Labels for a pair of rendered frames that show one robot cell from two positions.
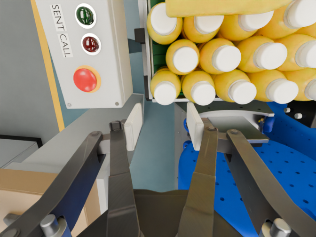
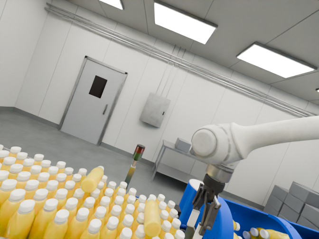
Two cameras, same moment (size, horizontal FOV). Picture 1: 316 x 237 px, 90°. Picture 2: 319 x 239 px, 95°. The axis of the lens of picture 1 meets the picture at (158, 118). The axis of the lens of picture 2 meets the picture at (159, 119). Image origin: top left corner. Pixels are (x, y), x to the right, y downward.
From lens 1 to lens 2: 60 cm
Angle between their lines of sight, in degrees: 89
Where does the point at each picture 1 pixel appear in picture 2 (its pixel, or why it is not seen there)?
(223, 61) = (168, 225)
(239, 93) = (177, 222)
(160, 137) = not seen: outside the picture
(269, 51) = (163, 213)
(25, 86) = not seen: outside the picture
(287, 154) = not seen: hidden behind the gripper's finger
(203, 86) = (177, 233)
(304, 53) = (163, 206)
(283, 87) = (173, 211)
